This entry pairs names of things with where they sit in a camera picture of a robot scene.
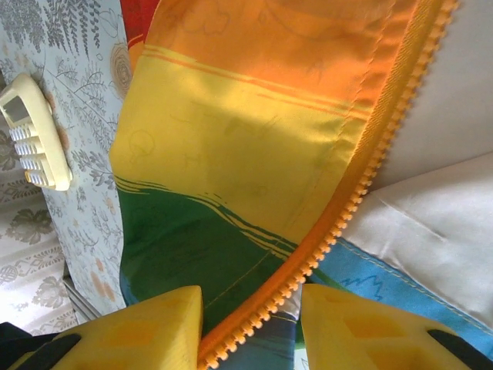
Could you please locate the cream yellow calculator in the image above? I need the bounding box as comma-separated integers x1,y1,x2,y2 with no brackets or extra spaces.
0,72,74,193

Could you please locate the rainbow striped hooded jacket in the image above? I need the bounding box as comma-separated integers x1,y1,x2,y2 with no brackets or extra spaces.
107,0,493,370

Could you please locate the floral tablecloth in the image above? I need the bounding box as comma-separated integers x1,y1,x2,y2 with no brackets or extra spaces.
0,0,134,319

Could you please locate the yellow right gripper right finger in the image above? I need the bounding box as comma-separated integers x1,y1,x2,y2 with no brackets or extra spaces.
299,283,474,370

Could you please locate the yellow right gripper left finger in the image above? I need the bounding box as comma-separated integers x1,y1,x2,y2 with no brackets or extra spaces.
7,284,204,370

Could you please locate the aluminium table side rail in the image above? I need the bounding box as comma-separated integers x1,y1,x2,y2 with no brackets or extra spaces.
61,269,96,325

